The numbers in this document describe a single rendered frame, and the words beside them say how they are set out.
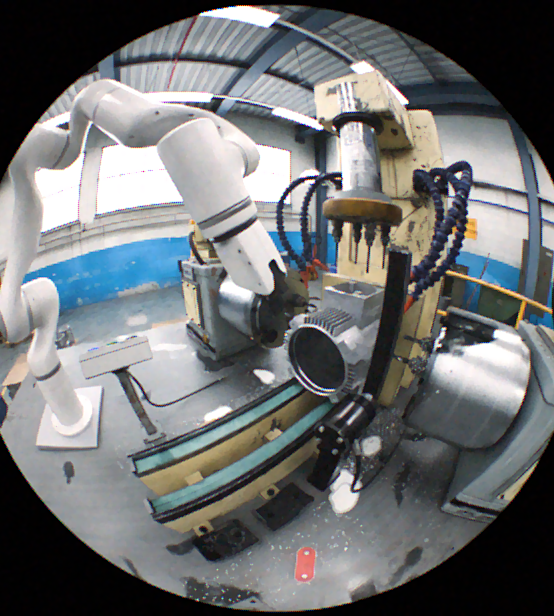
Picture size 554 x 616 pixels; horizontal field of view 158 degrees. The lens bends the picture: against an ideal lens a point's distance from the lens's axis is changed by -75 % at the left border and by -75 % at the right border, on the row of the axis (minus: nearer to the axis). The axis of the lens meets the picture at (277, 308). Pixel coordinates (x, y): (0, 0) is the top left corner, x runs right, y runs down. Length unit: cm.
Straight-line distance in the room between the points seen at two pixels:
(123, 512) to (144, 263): 554
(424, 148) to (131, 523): 114
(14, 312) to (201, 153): 51
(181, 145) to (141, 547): 65
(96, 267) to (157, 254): 178
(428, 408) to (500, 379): 13
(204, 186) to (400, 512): 65
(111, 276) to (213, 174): 572
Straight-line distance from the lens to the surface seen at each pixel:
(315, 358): 54
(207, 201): 26
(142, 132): 35
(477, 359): 35
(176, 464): 43
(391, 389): 64
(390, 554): 51
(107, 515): 58
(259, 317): 56
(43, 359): 65
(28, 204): 56
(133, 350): 46
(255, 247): 27
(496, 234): 555
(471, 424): 37
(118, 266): 585
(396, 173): 68
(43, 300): 63
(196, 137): 27
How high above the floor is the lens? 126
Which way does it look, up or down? 20 degrees down
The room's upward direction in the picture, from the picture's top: straight up
